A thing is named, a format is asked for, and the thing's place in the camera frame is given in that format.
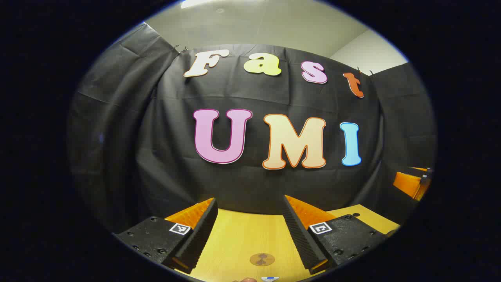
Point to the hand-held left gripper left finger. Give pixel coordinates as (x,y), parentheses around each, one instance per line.
(203,231)

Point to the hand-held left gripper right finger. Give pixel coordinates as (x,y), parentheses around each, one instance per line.
(297,235)

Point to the black backdrop cloth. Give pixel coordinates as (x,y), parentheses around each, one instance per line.
(250,184)

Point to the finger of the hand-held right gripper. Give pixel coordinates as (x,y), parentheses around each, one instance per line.
(409,184)

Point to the wooden desktop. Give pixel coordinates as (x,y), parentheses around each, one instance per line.
(246,239)

